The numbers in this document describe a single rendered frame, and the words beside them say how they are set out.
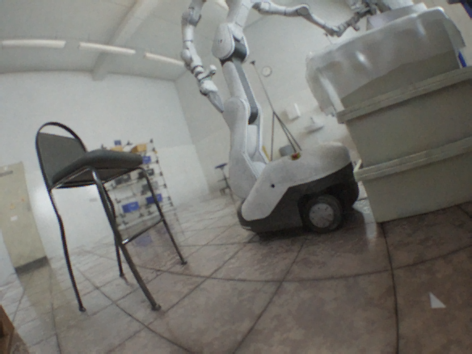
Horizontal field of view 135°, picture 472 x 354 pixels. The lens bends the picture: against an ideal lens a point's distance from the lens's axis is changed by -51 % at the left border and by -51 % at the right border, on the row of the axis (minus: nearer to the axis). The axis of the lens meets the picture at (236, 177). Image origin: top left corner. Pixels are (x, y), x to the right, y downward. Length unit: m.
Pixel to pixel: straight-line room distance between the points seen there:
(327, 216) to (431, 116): 0.56
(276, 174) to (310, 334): 0.61
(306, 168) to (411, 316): 0.61
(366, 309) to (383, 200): 0.45
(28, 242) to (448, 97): 4.98
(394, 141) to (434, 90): 0.25
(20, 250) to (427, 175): 4.90
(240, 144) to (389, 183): 0.75
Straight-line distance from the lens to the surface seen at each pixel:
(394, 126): 0.77
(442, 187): 0.85
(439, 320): 0.48
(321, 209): 0.83
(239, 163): 1.09
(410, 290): 0.54
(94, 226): 4.91
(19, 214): 4.48
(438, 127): 0.81
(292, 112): 5.26
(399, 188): 0.81
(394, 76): 0.80
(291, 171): 0.81
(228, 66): 1.24
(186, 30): 1.30
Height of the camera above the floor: 0.37
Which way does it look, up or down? 1 degrees down
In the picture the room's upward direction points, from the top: 19 degrees counter-clockwise
